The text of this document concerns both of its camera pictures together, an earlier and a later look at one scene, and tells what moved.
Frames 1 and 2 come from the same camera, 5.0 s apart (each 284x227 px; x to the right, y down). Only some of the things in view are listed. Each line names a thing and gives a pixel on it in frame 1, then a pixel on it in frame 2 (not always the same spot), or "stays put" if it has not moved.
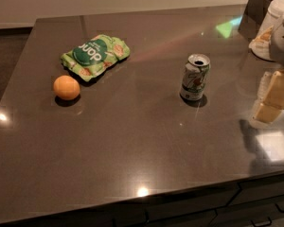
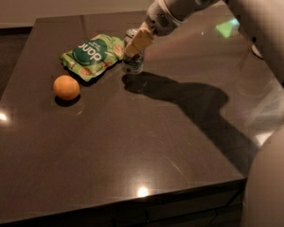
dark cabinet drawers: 266,201 stays put
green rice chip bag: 93,57 stays put
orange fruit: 66,87 stays put
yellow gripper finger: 279,93 -> 162,22
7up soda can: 195,77 -> 133,65
